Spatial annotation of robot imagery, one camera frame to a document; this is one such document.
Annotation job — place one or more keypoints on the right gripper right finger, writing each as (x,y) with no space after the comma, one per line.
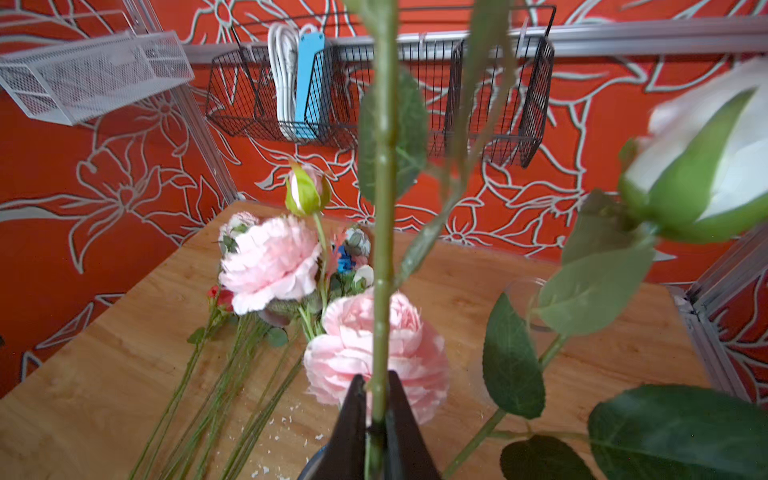
(407,456)

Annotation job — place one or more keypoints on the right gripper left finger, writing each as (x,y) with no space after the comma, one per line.
(344,455)

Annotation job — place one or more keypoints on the red rose flower stem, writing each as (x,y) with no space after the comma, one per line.
(220,310)

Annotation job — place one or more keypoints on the pink peony flower stem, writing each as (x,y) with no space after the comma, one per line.
(285,268)

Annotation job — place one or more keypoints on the white rose flower stem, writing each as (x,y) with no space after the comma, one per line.
(698,176)

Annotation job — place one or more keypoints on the purple ribbed glass vase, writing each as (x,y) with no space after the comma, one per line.
(315,467)

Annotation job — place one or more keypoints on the clear ribbed glass vase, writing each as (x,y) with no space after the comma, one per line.
(507,371)

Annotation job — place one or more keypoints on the mixed flower bunch on table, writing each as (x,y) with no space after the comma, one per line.
(197,448)

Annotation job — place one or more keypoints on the blue flat box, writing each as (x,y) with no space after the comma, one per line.
(311,41)

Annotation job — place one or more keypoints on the black wire wall basket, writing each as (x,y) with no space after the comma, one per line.
(465,81)

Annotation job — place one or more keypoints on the white mesh wall basket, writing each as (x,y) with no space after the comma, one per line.
(69,82)

